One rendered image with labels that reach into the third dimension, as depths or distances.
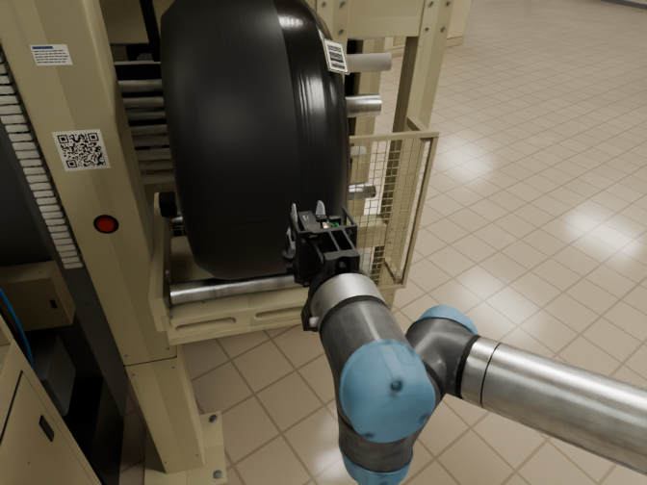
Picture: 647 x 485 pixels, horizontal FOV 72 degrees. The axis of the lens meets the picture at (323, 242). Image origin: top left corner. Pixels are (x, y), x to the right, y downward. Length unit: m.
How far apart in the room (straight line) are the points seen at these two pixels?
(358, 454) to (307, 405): 1.41
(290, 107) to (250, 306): 0.48
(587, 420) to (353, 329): 0.23
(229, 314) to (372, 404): 0.68
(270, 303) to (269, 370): 0.97
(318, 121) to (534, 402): 0.48
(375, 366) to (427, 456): 1.47
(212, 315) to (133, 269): 0.20
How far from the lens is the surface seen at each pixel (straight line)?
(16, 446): 1.04
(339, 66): 0.77
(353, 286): 0.44
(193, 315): 1.02
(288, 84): 0.72
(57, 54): 0.84
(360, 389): 0.37
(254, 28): 0.78
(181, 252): 1.28
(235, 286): 0.99
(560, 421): 0.51
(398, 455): 0.48
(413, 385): 0.37
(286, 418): 1.85
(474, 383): 0.52
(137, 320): 1.16
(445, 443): 1.88
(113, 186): 0.93
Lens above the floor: 1.60
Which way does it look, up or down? 39 degrees down
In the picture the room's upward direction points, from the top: 3 degrees clockwise
